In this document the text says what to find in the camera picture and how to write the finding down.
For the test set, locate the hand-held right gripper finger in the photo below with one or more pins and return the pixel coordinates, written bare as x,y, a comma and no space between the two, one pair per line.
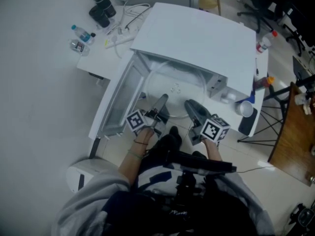
203,110
191,113

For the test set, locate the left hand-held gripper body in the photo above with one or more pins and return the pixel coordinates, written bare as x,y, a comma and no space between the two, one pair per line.
135,120

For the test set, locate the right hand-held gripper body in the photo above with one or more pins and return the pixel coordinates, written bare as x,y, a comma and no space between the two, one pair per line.
212,130

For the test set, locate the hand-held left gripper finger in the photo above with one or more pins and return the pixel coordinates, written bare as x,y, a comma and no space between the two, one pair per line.
158,104
164,107

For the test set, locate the round glass turntable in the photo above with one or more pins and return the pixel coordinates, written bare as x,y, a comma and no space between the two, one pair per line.
176,82

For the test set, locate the person's left forearm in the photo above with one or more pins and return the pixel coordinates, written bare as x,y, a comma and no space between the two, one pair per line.
134,156

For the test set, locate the person's right forearm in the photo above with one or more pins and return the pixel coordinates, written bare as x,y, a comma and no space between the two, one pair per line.
212,151

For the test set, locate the black wrist band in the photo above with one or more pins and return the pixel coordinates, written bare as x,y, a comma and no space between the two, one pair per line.
140,142

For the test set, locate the green wrist band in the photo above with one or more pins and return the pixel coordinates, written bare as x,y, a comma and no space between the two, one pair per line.
135,155

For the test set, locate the person's black shoe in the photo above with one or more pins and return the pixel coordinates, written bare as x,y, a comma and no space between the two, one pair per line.
167,141

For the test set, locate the black smartphone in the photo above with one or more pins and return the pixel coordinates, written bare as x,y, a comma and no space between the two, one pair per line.
248,123

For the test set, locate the white cup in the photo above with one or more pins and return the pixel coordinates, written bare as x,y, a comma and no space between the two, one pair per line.
244,109

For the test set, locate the blue cloth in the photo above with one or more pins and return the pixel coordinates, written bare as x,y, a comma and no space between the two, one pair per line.
252,97

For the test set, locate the black tripod stand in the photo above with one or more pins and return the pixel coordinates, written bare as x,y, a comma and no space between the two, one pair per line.
270,122

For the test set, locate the brown orange-capped sauce bottle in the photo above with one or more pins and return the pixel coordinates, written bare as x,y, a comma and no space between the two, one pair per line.
263,83

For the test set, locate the white trash bin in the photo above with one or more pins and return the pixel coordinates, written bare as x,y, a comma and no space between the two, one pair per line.
88,171

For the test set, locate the black pen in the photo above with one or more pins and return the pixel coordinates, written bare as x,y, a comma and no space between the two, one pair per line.
257,67

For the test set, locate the white microwave oven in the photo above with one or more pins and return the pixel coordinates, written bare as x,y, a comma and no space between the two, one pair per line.
199,38

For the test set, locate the white power strip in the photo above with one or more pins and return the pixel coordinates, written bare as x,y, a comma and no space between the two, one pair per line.
120,40

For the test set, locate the brown wooden table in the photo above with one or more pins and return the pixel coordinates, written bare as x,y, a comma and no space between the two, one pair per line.
292,144

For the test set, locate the red-capped plastic bottle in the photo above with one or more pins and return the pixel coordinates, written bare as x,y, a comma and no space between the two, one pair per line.
265,43

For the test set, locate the clear bottle with dark label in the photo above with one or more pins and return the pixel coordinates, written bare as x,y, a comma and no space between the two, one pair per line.
79,47

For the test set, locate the white jar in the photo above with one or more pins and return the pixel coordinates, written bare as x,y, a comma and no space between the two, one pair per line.
300,98

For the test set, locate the blue-capped water bottle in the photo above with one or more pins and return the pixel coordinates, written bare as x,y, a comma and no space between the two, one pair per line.
83,34

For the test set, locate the person's grey hoodie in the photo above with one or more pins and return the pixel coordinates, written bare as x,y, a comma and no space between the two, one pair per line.
81,205

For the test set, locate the black cup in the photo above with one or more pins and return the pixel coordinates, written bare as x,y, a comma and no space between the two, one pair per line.
99,17

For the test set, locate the black office chair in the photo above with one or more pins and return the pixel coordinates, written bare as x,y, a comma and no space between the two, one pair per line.
258,6
297,31

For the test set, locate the black chest camera mount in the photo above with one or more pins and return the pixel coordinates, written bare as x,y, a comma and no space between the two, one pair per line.
199,162

